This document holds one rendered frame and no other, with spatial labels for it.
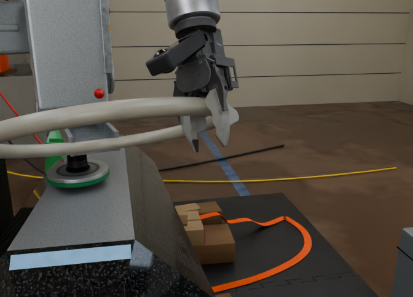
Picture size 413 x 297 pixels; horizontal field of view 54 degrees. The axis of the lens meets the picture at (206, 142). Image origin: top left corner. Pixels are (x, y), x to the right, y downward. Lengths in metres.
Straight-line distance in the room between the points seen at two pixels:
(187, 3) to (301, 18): 6.27
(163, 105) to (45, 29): 0.79
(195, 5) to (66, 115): 0.27
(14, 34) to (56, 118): 1.39
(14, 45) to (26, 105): 2.38
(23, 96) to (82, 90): 2.95
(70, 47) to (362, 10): 6.41
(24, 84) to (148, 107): 3.72
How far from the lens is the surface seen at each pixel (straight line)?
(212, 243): 2.40
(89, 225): 1.24
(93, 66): 1.36
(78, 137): 1.19
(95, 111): 0.58
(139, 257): 1.15
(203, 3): 0.68
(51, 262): 1.16
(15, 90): 4.30
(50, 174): 1.50
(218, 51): 0.71
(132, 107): 0.58
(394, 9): 7.72
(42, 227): 1.28
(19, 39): 1.97
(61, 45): 1.34
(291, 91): 6.98
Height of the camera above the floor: 1.38
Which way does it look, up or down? 17 degrees down
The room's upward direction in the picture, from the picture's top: straight up
